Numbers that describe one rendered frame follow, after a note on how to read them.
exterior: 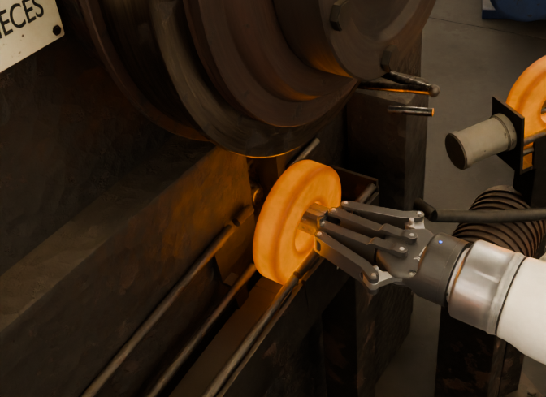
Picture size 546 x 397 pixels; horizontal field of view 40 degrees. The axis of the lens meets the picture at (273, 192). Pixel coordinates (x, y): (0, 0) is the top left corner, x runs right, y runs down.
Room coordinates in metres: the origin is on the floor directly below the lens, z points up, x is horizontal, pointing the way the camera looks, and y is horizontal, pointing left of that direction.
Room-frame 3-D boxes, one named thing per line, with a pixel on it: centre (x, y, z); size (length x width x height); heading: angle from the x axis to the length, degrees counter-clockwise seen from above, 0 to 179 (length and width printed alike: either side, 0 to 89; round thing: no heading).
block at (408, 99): (0.91, -0.17, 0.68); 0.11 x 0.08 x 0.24; 53
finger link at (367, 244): (0.62, -0.09, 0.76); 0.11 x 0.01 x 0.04; 54
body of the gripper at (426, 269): (0.59, -0.15, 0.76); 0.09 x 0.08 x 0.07; 53
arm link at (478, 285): (0.55, -0.21, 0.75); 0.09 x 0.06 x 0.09; 143
